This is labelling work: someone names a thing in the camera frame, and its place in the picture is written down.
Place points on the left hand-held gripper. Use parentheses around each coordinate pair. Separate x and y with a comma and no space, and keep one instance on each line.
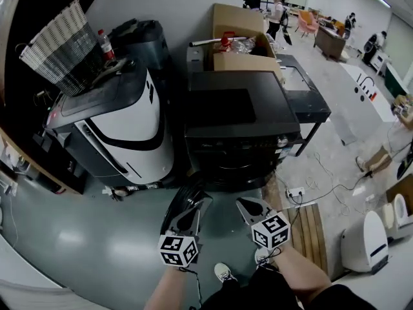
(177,249)

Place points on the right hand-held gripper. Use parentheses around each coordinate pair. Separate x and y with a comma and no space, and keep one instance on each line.
(271,231)

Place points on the black washing machine door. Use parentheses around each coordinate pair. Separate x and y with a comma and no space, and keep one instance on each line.
(193,192)

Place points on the person's right forearm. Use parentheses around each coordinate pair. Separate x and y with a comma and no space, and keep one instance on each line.
(303,273)

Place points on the person's left forearm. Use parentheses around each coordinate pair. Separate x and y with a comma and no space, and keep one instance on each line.
(171,289)

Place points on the black washing machine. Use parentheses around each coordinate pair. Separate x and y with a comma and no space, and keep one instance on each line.
(226,115)

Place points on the large open cardboard box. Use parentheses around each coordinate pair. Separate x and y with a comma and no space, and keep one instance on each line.
(235,15)

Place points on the white power strip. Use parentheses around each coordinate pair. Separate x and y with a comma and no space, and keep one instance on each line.
(295,192)

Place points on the person's right white shoe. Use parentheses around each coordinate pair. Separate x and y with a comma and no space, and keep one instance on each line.
(263,255)

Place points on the person's white shoe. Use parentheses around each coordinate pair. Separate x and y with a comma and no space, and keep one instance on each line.
(224,271)
(263,255)

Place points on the wooden slat platform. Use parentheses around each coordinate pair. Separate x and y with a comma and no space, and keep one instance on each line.
(306,234)

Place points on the person's left white shoe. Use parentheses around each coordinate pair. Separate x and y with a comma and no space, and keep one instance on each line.
(224,271)

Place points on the person's black clothing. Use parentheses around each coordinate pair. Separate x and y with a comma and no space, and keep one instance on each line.
(274,292)

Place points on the white and black service robot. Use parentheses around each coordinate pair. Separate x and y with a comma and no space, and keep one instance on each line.
(129,124)

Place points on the black table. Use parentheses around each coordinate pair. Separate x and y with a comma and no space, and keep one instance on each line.
(309,102)

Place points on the white closed-lid toilet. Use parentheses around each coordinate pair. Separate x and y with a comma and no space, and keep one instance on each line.
(374,237)

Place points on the cream toilet tank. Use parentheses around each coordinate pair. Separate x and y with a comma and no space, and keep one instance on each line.
(388,216)

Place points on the small cardboard box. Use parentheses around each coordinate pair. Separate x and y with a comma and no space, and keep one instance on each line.
(403,189)

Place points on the grey metal box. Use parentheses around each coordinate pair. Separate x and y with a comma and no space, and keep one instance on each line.
(196,60)

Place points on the white bathtub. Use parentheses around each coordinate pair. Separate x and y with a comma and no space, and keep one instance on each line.
(384,108)

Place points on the metal tube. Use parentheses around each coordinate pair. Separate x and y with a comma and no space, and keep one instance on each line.
(206,42)

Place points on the red plastic tool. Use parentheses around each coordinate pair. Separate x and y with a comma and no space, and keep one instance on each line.
(228,37)

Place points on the dark grey plastic container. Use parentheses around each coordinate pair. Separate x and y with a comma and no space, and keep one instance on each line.
(145,44)

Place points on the brown wooden desk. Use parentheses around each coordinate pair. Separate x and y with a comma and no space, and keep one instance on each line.
(329,44)

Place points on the green bathtub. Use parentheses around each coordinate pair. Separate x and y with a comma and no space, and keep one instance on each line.
(395,82)

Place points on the red-capped plastic bottle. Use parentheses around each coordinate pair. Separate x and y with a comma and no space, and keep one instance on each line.
(106,45)

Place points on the white cabinet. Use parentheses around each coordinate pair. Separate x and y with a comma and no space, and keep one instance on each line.
(379,60)

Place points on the pink armchair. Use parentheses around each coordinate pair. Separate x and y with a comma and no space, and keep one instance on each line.
(308,21)

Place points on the white grey woven laundry basket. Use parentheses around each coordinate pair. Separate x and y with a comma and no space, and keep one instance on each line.
(61,50)

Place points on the wooden shelf frame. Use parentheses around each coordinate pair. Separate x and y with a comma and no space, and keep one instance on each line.
(48,178)

